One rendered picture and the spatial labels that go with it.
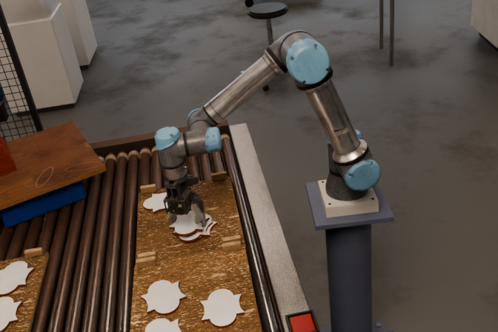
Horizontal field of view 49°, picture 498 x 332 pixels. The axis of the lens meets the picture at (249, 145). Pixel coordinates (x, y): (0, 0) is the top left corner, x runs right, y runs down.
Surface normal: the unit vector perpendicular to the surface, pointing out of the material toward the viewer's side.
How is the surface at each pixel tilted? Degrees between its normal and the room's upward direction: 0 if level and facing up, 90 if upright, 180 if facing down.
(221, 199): 0
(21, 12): 90
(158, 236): 0
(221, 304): 0
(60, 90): 90
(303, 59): 80
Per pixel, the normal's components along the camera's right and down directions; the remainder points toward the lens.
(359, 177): 0.21, 0.53
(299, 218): -0.11, -0.86
